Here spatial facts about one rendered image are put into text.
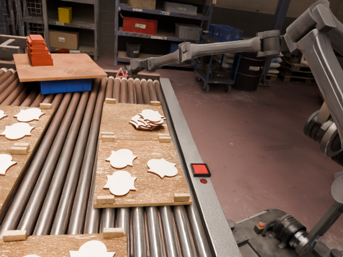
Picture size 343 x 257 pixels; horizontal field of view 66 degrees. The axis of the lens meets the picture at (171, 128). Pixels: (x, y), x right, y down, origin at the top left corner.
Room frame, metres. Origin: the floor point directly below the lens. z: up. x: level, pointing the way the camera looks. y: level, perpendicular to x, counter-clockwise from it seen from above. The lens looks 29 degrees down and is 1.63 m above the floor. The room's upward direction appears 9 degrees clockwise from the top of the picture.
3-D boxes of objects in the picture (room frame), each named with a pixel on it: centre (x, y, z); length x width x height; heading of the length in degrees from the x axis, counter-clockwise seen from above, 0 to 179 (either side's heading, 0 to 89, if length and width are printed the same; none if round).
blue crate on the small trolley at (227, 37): (4.76, -0.64, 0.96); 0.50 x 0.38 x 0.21; 28
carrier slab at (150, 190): (0.88, 0.10, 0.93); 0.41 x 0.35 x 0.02; 15
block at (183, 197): (0.73, -0.07, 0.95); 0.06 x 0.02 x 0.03; 105
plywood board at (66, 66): (1.71, 0.81, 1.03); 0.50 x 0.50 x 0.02; 35
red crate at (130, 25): (5.57, 0.94, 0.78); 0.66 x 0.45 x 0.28; 103
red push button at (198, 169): (0.94, -0.15, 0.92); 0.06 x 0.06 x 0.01; 13
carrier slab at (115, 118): (1.29, 0.21, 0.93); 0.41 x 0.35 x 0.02; 13
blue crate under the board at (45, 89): (1.66, 0.77, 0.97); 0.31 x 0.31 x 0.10; 35
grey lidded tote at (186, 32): (5.75, -0.03, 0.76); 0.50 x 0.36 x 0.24; 109
